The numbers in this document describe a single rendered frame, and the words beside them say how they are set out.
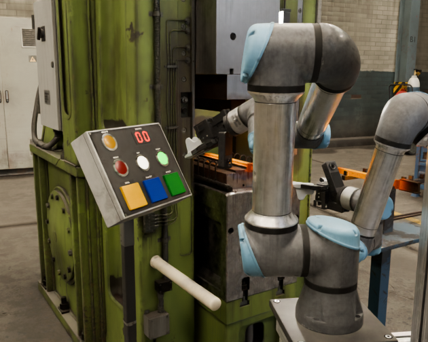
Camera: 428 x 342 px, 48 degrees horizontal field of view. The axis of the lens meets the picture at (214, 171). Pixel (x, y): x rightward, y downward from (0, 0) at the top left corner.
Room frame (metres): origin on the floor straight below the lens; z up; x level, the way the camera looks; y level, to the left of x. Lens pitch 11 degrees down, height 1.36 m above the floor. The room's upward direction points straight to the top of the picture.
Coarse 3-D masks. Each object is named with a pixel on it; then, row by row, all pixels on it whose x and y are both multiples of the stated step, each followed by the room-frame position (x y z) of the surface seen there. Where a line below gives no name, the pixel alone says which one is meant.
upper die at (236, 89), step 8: (200, 80) 2.04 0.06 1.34; (208, 80) 1.99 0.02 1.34; (216, 80) 1.94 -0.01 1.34; (224, 80) 1.89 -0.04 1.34; (232, 80) 1.89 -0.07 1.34; (200, 88) 2.04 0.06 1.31; (208, 88) 1.99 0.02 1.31; (216, 88) 1.94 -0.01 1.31; (224, 88) 1.89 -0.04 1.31; (232, 88) 1.89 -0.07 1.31; (240, 88) 1.91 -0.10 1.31; (200, 96) 2.04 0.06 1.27; (208, 96) 1.99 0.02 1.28; (216, 96) 1.94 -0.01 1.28; (224, 96) 1.89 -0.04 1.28; (232, 96) 1.89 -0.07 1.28; (240, 96) 1.91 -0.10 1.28; (248, 96) 1.93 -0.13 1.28
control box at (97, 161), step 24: (72, 144) 1.43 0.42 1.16; (96, 144) 1.41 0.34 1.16; (120, 144) 1.48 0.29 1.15; (144, 144) 1.57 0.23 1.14; (168, 144) 1.66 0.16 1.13; (96, 168) 1.38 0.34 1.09; (168, 168) 1.59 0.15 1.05; (96, 192) 1.38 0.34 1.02; (120, 192) 1.37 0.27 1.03; (144, 192) 1.44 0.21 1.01; (168, 192) 1.53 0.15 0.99; (120, 216) 1.34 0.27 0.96
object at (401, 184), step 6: (342, 168) 2.15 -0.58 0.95; (354, 174) 2.08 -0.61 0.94; (360, 174) 2.05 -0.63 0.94; (396, 180) 1.88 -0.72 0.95; (402, 180) 1.87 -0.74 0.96; (408, 180) 1.85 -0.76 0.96; (414, 180) 1.85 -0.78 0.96; (396, 186) 1.88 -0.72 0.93; (402, 186) 1.87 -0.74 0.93; (408, 186) 1.85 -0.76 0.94; (414, 186) 1.82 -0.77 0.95; (414, 192) 1.82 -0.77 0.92; (420, 192) 1.82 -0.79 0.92
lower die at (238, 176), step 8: (200, 160) 2.13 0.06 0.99; (216, 160) 2.11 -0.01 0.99; (240, 160) 2.12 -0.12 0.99; (200, 168) 2.04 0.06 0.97; (208, 168) 1.99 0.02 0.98; (216, 168) 1.99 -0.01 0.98; (232, 168) 1.94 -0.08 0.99; (240, 168) 1.94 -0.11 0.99; (208, 176) 1.99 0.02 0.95; (216, 176) 1.93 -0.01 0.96; (224, 176) 1.88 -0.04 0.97; (232, 176) 1.89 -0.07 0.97; (240, 176) 1.91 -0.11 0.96; (248, 176) 1.93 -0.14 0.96; (232, 184) 1.89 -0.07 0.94; (240, 184) 1.91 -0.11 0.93; (248, 184) 1.93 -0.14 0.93
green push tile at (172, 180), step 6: (168, 174) 1.56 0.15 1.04; (174, 174) 1.59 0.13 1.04; (168, 180) 1.55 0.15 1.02; (174, 180) 1.57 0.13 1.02; (180, 180) 1.59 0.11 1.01; (168, 186) 1.54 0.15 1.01; (174, 186) 1.55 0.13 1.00; (180, 186) 1.58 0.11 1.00; (174, 192) 1.54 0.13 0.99; (180, 192) 1.56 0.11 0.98
